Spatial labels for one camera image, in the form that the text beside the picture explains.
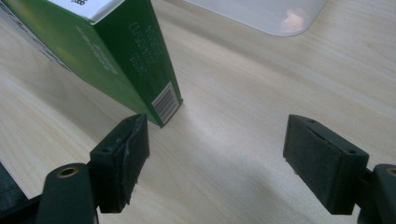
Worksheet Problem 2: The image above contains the green cardboard box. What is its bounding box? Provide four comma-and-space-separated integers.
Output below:
0, 0, 184, 129

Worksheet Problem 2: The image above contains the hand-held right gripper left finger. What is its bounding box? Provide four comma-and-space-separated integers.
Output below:
89, 113, 150, 215

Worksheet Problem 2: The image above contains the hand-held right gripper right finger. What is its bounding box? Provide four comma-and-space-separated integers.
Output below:
282, 114, 371, 216

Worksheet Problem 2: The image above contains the translucent plastic container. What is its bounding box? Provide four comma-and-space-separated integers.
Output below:
182, 0, 330, 37

